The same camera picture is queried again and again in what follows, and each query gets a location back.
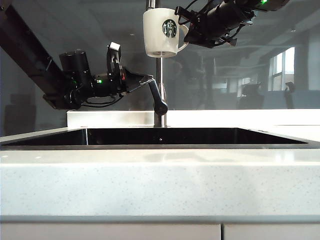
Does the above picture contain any steel faucet lever handle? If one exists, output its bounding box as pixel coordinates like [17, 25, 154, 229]
[147, 79, 169, 115]

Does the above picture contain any narrow white cabinet door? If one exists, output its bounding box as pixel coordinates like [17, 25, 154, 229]
[222, 223, 320, 240]

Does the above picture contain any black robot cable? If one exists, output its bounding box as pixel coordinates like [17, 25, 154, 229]
[79, 95, 124, 109]

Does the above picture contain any white Starbucks logo mug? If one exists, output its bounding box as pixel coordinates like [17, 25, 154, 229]
[142, 7, 190, 59]

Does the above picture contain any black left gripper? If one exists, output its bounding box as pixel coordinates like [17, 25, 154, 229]
[106, 65, 155, 97]

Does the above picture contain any wide white cabinet door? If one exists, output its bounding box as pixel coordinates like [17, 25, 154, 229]
[0, 223, 222, 240]

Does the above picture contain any white backsplash ledge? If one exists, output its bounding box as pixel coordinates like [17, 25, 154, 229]
[66, 108, 320, 129]

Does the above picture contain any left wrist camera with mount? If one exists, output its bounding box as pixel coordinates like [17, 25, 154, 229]
[106, 42, 123, 74]

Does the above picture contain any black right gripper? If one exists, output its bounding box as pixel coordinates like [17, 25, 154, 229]
[174, 0, 255, 49]

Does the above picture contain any black undermount sink basin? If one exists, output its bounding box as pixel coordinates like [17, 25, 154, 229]
[0, 127, 309, 151]

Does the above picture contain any steel gooseneck faucet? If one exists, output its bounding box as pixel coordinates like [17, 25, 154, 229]
[145, 0, 169, 128]

